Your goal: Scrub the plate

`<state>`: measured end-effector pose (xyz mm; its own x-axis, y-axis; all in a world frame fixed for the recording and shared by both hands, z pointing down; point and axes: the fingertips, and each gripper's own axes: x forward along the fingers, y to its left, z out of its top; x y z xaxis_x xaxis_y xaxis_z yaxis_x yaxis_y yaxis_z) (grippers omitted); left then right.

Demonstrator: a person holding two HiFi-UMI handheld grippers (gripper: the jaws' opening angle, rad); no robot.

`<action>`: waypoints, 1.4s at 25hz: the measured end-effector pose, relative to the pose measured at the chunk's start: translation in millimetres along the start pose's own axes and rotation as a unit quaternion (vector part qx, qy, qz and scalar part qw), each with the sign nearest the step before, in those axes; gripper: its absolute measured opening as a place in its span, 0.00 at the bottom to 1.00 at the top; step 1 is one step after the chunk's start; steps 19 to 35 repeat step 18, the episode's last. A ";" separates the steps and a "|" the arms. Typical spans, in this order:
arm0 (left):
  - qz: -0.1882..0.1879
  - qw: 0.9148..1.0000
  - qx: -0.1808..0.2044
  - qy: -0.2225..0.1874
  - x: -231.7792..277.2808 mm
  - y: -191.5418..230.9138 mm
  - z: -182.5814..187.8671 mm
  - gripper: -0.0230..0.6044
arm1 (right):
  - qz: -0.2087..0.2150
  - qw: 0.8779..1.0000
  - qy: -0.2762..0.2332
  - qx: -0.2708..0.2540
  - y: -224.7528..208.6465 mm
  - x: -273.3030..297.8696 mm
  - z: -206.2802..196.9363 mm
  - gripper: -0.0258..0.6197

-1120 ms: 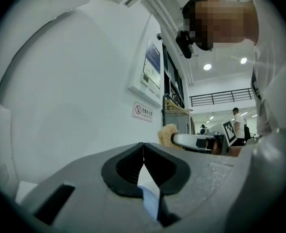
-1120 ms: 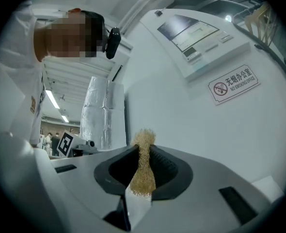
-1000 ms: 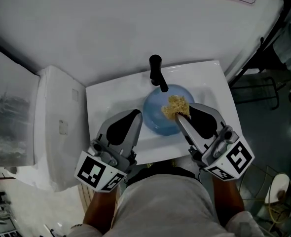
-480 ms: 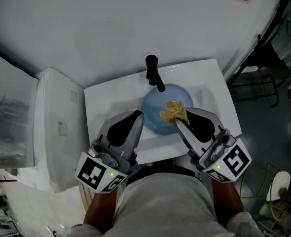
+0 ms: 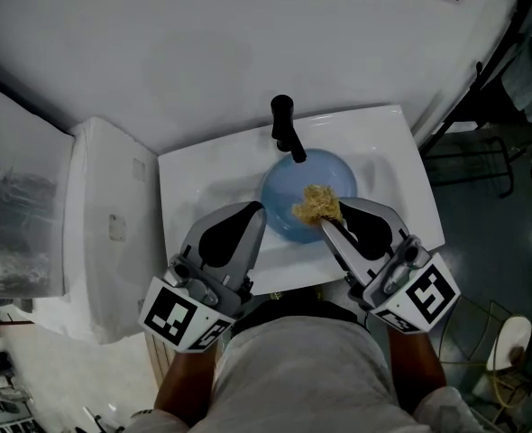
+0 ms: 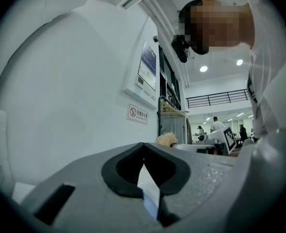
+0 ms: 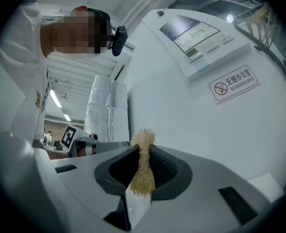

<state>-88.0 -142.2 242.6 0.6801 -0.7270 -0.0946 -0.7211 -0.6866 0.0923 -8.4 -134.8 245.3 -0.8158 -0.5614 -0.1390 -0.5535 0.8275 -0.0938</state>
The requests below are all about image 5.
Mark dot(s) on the person's right forearm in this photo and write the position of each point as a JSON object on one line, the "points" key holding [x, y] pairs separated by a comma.
{"points": [[417, 368]]}

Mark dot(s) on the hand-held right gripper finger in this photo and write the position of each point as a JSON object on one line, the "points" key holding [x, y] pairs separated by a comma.
{"points": [[374, 228], [351, 255]]}

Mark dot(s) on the person's black trousers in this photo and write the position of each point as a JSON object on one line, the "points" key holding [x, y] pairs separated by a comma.
{"points": [[293, 309]]}

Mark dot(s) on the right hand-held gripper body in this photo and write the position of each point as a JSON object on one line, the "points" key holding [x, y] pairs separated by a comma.
{"points": [[430, 293]]}

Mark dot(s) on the plastic-wrapped white panel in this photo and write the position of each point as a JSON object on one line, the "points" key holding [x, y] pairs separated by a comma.
{"points": [[18, 151]]}

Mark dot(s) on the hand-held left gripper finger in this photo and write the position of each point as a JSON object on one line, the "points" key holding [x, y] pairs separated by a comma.
{"points": [[223, 242], [260, 237]]}

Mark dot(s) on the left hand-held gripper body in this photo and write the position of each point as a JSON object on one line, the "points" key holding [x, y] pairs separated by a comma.
{"points": [[167, 316]]}

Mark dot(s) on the white ceramic sink basin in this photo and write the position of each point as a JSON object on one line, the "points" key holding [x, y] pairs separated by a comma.
{"points": [[194, 174]]}

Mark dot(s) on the person's white shirt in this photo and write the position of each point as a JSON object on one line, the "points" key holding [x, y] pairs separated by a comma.
{"points": [[302, 377]]}

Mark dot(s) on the blue plastic bowl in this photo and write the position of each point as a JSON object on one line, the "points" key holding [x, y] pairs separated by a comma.
{"points": [[284, 183]]}

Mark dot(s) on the person's left forearm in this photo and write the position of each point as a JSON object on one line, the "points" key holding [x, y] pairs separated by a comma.
{"points": [[185, 386]]}

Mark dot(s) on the black metal clothes rack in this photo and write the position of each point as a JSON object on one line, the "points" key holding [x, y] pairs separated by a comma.
{"points": [[500, 169]]}

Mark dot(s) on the black faucet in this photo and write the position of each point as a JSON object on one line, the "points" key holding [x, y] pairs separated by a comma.
{"points": [[281, 120]]}

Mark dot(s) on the yellow fibrous loofah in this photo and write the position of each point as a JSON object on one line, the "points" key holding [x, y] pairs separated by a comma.
{"points": [[313, 203]]}

